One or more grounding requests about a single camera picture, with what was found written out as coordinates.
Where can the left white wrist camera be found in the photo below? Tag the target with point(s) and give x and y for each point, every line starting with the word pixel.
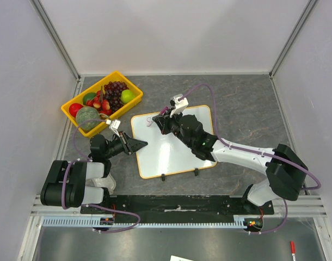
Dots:
pixel 113 125

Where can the red apple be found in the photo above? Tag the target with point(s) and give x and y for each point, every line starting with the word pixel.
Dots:
pixel 74 108

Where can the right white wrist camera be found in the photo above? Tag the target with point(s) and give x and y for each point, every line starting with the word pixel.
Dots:
pixel 178 104

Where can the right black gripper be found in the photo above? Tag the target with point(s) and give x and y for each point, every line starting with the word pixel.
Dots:
pixel 166 124

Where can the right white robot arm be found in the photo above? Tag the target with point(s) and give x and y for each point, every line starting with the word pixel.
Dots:
pixel 284 169

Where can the white slotted cable duct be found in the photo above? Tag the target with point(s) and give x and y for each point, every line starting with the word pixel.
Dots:
pixel 98 222

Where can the yellow plastic fruit bin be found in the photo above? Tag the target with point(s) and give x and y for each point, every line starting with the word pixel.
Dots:
pixel 114 76

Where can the white paper sheet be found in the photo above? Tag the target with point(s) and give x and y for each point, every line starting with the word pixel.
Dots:
pixel 177 258

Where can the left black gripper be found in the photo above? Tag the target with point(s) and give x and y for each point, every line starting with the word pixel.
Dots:
pixel 130 145

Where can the green lime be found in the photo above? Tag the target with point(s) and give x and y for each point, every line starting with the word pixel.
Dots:
pixel 88 97

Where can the yellow-framed whiteboard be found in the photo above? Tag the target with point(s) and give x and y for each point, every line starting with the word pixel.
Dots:
pixel 164 154

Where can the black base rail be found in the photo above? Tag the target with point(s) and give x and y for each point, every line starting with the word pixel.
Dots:
pixel 184 209

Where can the green netted melon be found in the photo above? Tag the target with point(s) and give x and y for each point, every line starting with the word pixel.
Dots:
pixel 88 118

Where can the white whiteboard eraser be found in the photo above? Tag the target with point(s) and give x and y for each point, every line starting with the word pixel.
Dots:
pixel 107 182

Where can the light green apple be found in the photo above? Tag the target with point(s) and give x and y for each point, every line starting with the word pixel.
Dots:
pixel 127 96

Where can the red pen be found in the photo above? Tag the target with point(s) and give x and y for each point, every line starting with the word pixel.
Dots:
pixel 293 250

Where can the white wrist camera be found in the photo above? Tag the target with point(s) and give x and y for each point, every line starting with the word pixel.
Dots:
pixel 178 104
pixel 113 125

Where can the red cherry bunch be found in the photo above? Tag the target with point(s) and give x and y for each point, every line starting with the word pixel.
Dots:
pixel 101 104

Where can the purple whiteboard marker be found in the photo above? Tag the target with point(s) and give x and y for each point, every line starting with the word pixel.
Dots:
pixel 161 113

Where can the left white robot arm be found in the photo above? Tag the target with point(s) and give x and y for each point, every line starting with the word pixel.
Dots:
pixel 65 185

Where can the dark purple grape bunch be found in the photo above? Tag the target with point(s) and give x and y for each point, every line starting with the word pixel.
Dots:
pixel 113 92

